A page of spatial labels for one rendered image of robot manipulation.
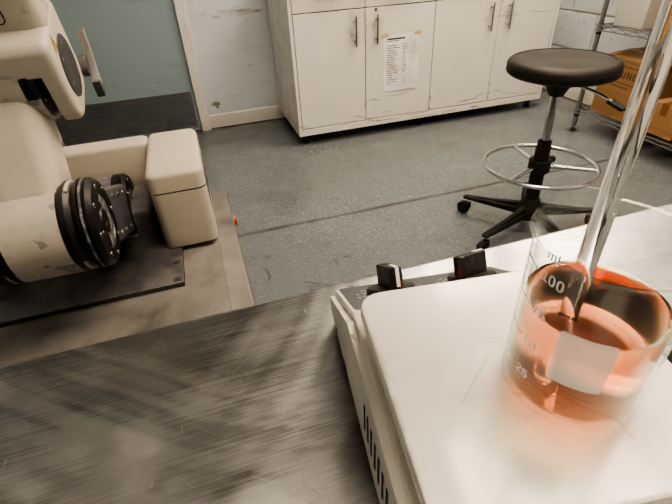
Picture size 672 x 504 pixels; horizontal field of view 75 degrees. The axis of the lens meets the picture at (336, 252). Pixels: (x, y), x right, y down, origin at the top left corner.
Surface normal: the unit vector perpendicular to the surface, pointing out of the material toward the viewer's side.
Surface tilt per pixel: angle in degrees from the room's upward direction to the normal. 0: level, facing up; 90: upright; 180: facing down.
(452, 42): 90
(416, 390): 0
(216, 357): 0
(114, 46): 90
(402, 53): 90
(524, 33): 90
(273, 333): 0
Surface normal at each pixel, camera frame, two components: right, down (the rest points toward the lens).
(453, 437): -0.05, -0.81
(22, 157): 0.25, 0.13
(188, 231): 0.30, 0.54
